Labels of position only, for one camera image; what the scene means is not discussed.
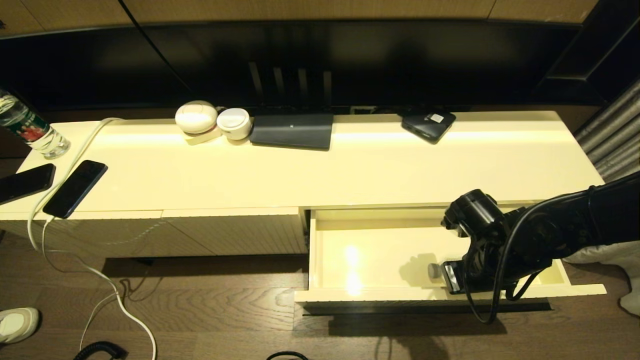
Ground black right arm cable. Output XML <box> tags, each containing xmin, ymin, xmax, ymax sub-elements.
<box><xmin>462</xmin><ymin>190</ymin><xmax>601</xmax><ymax>326</ymax></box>

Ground water bottle green red label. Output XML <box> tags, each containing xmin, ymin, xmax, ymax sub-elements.
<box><xmin>0</xmin><ymin>89</ymin><xmax>71</xmax><ymax>160</ymax></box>

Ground white sneaker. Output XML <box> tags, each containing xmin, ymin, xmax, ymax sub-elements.
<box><xmin>0</xmin><ymin>307</ymin><xmax>41</xmax><ymax>344</ymax></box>

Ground thick white power cable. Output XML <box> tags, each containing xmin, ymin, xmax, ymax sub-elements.
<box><xmin>27</xmin><ymin>117</ymin><xmax>158</xmax><ymax>360</ymax></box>

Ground cream scratched cabinet door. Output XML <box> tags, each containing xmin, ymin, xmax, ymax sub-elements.
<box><xmin>0</xmin><ymin>210</ymin><xmax>216</xmax><ymax>259</ymax></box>

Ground cream ribbed cabinet door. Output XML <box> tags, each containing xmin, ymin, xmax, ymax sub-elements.
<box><xmin>162</xmin><ymin>207</ymin><xmax>309</xmax><ymax>255</ymax></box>

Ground dark grey router box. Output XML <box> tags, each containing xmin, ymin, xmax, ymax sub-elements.
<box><xmin>249</xmin><ymin>113</ymin><xmax>334</xmax><ymax>151</ymax></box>

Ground black coiled cable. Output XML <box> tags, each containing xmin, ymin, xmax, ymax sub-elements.
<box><xmin>74</xmin><ymin>340</ymin><xmax>130</xmax><ymax>360</ymax></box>

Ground black box with sticker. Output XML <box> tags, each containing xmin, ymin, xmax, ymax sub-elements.
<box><xmin>401</xmin><ymin>111</ymin><xmax>457</xmax><ymax>145</ymax></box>

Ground white round device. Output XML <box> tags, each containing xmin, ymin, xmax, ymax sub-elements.
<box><xmin>216</xmin><ymin>108</ymin><xmax>253</xmax><ymax>141</ymax></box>

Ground thin white charging cable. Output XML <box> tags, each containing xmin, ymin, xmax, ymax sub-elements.
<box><xmin>41</xmin><ymin>216</ymin><xmax>123</xmax><ymax>351</ymax></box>

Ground cream tv cabinet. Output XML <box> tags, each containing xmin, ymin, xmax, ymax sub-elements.
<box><xmin>0</xmin><ymin>111</ymin><xmax>608</xmax><ymax>259</ymax></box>

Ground cream flat base block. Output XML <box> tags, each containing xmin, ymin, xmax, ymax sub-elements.
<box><xmin>184</xmin><ymin>126</ymin><xmax>224</xmax><ymax>146</ymax></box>

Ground grey curtain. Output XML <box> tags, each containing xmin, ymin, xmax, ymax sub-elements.
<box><xmin>562</xmin><ymin>80</ymin><xmax>640</xmax><ymax>317</ymax></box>

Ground black smartphone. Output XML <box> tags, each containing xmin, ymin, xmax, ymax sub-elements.
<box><xmin>0</xmin><ymin>163</ymin><xmax>57</xmax><ymax>206</ymax></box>
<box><xmin>42</xmin><ymin>160</ymin><xmax>109</xmax><ymax>219</ymax></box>

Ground black television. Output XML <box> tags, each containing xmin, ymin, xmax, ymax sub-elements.
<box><xmin>0</xmin><ymin>20</ymin><xmax>583</xmax><ymax>113</ymax></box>

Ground cream ribbed drawer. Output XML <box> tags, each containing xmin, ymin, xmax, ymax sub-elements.
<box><xmin>295</xmin><ymin>206</ymin><xmax>607</xmax><ymax>313</ymax></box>

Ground white egg-shaped device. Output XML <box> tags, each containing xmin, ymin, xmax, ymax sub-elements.
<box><xmin>174</xmin><ymin>100</ymin><xmax>219</xmax><ymax>135</ymax></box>

